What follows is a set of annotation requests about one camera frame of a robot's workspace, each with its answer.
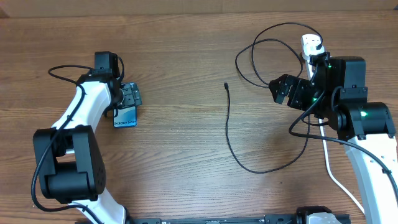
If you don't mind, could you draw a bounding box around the white power strip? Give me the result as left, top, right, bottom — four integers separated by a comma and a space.
301, 34, 325, 80

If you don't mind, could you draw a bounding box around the Galaxy S24+ smartphone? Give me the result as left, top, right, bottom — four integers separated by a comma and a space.
113, 106, 137, 128

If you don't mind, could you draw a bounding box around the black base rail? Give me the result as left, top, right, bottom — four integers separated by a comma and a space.
132, 215, 297, 224

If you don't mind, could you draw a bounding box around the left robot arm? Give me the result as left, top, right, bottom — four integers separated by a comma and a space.
30, 52, 142, 223

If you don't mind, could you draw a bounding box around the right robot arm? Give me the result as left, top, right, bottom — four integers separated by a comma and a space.
269, 52, 397, 223

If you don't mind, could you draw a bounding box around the black USB charging cable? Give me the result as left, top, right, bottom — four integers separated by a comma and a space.
223, 22, 324, 175

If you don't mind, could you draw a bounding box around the white power strip cord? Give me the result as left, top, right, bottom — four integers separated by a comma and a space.
317, 118, 366, 215

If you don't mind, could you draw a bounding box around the white charger plug adapter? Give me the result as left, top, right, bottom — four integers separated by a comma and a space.
302, 43, 325, 60

